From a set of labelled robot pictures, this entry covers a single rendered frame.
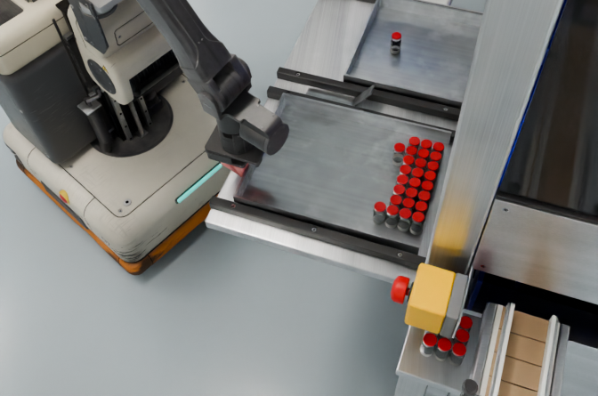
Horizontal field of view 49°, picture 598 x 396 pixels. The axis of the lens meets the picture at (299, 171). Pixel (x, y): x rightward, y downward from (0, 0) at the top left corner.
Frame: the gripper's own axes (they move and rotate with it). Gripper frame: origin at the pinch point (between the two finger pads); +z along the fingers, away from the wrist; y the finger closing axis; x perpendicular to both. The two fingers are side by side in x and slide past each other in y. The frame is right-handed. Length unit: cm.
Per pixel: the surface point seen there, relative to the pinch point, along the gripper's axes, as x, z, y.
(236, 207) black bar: -7.4, 0.5, 1.8
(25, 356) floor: -28, 91, -70
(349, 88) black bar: 26.2, 0.3, 12.3
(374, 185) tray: 6.3, 2.0, 23.6
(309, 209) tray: -2.5, 2.1, 13.9
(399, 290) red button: -18.9, -11.1, 34.0
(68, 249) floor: 8, 91, -77
